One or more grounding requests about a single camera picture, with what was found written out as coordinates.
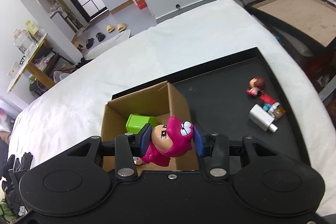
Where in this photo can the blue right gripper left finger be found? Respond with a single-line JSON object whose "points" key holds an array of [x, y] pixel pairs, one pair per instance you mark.
{"points": [[145, 139]]}

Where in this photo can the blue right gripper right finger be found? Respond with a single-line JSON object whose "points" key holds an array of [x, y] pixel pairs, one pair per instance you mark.
{"points": [[199, 134]]}

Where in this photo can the green cube toy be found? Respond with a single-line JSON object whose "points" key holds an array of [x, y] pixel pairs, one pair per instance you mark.
{"points": [[135, 122]]}

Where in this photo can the magenta dinosaur costume figurine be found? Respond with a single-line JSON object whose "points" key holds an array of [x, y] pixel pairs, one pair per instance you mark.
{"points": [[169, 141]]}

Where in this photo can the brown cardboard box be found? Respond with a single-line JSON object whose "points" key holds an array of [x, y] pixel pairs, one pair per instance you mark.
{"points": [[167, 112]]}

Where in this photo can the white charger plug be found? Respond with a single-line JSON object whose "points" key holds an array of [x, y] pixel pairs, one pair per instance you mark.
{"points": [[262, 119]]}

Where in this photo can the red blue small figurine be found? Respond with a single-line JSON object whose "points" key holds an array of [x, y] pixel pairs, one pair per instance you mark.
{"points": [[272, 106]]}

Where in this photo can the brown haired girl figurine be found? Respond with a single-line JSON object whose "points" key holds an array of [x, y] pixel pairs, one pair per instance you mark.
{"points": [[256, 86]]}

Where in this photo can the black shallow tray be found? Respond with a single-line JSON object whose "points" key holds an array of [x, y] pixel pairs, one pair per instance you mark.
{"points": [[218, 102]]}

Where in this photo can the white bed blanket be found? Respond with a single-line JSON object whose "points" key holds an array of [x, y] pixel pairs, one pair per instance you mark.
{"points": [[73, 109]]}

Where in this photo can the white floor mat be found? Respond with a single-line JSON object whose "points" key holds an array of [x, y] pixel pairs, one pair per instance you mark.
{"points": [[107, 45]]}

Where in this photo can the black slipper right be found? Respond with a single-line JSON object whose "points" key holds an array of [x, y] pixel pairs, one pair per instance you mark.
{"points": [[100, 36]]}

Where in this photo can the black slipper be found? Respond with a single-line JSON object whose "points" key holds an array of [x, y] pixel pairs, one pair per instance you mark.
{"points": [[100, 36], [89, 43]]}

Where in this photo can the black slipper left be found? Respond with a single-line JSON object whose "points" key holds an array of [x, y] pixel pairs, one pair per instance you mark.
{"points": [[89, 43]]}

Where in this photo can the yellow slipper right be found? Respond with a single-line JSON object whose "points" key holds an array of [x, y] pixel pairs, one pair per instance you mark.
{"points": [[121, 27]]}

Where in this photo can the yellow slipper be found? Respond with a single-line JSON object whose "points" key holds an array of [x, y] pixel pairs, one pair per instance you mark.
{"points": [[121, 27], [109, 28]]}

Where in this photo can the yellow slipper left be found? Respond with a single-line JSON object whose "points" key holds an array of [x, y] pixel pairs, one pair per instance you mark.
{"points": [[109, 28]]}

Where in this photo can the round white yellow table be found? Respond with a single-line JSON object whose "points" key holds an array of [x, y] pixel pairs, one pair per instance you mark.
{"points": [[32, 69]]}

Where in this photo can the clear glass jar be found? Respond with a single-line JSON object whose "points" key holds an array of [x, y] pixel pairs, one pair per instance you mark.
{"points": [[23, 40]]}

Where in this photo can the black framed cork board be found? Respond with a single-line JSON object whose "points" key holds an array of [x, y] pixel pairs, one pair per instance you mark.
{"points": [[312, 22]]}

